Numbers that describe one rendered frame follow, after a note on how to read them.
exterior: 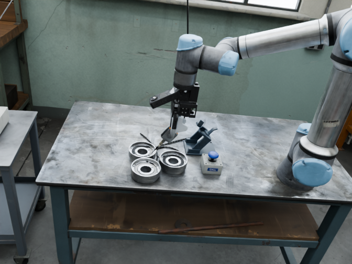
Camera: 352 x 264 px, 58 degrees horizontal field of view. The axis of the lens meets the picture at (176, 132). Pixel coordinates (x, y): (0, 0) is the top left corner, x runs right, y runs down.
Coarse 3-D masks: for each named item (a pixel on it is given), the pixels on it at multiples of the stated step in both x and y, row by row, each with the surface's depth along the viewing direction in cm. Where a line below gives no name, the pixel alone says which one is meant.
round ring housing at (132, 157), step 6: (132, 144) 122; (138, 144) 124; (144, 144) 125; (150, 144) 124; (138, 150) 122; (144, 150) 123; (156, 150) 120; (132, 156) 117; (138, 156) 116; (150, 156) 117
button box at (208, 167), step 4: (204, 156) 121; (204, 160) 118; (208, 160) 119; (212, 160) 118; (216, 160) 119; (220, 160) 120; (204, 164) 116; (208, 164) 116; (212, 164) 117; (216, 164) 117; (220, 164) 117; (204, 168) 117; (208, 168) 117; (212, 168) 117; (216, 168) 117; (220, 168) 117; (204, 172) 118; (208, 172) 118; (212, 172) 118; (216, 172) 118; (220, 172) 118
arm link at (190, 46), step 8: (184, 40) 95; (192, 40) 95; (200, 40) 96; (184, 48) 96; (192, 48) 95; (200, 48) 96; (184, 56) 97; (192, 56) 96; (176, 64) 101; (184, 64) 98; (192, 64) 98; (184, 72) 100; (192, 72) 100
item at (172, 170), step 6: (168, 150) 121; (174, 150) 122; (162, 156) 120; (180, 156) 121; (162, 162) 115; (168, 162) 117; (174, 162) 121; (180, 162) 118; (186, 162) 116; (162, 168) 115; (168, 168) 114; (174, 168) 113; (180, 168) 114; (174, 174) 116
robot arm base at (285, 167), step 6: (288, 156) 119; (282, 162) 123; (288, 162) 119; (282, 168) 121; (288, 168) 118; (282, 174) 120; (288, 174) 118; (282, 180) 120; (288, 180) 118; (294, 180) 117; (294, 186) 117; (300, 186) 117; (306, 186) 117
